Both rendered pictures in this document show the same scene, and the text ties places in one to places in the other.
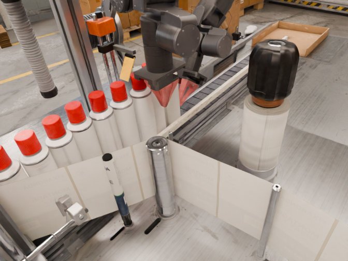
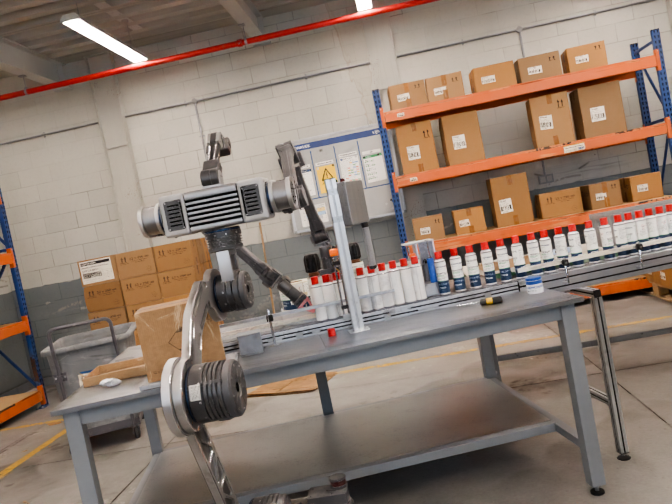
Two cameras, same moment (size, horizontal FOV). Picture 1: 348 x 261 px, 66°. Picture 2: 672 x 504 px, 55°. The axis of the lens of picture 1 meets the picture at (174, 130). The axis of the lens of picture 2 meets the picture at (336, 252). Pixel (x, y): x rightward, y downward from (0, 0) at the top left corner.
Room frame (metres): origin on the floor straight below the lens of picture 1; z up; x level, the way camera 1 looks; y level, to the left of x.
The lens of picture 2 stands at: (2.77, 2.02, 1.33)
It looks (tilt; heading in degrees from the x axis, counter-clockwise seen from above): 3 degrees down; 221
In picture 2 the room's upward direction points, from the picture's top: 11 degrees counter-clockwise
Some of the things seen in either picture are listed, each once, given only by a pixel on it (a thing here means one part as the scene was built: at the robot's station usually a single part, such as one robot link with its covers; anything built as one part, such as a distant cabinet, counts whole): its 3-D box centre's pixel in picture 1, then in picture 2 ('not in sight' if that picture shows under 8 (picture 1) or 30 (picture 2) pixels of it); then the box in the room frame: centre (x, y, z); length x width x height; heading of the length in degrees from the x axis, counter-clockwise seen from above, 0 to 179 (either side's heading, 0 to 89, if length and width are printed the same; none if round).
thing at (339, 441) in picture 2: not in sight; (332, 411); (0.53, -0.15, 0.40); 2.04 x 1.25 x 0.81; 136
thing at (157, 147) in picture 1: (162, 180); not in sight; (0.34, 0.03, 0.97); 0.05 x 0.05 x 0.19
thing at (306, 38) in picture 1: (290, 37); (125, 369); (1.29, -0.61, 0.85); 0.30 x 0.26 x 0.04; 136
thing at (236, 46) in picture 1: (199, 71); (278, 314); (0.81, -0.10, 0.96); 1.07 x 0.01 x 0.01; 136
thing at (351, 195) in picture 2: not in sight; (347, 203); (0.55, 0.21, 1.38); 0.17 x 0.10 x 0.19; 12
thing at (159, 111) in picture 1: (153, 100); (329, 296); (0.61, 0.05, 0.98); 0.05 x 0.05 x 0.20
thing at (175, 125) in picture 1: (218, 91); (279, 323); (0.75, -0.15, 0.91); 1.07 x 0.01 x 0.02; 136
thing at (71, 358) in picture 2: not in sight; (100, 376); (0.33, -2.71, 0.48); 0.89 x 0.63 x 0.96; 54
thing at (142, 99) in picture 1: (143, 111); (339, 294); (0.56, 0.07, 0.98); 0.05 x 0.05 x 0.20
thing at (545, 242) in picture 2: not in sight; (546, 251); (-0.16, 0.76, 0.98); 0.05 x 0.05 x 0.20
